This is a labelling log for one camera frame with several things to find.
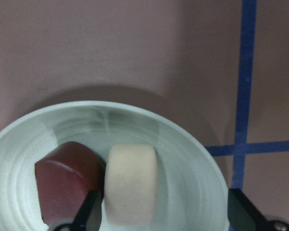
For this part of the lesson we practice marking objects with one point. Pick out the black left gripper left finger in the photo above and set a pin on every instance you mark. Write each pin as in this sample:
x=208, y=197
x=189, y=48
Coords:
x=89, y=212

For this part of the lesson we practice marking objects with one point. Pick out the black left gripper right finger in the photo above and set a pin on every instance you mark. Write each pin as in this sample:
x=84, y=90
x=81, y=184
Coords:
x=242, y=213

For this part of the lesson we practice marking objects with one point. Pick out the white bun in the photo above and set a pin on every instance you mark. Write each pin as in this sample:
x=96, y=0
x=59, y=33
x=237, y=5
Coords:
x=131, y=184

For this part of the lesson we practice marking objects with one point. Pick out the brown bun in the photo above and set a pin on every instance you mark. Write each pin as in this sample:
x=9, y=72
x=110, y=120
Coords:
x=64, y=177

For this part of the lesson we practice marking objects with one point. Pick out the light green plate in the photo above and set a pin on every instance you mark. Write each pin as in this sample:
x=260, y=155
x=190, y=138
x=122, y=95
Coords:
x=192, y=193

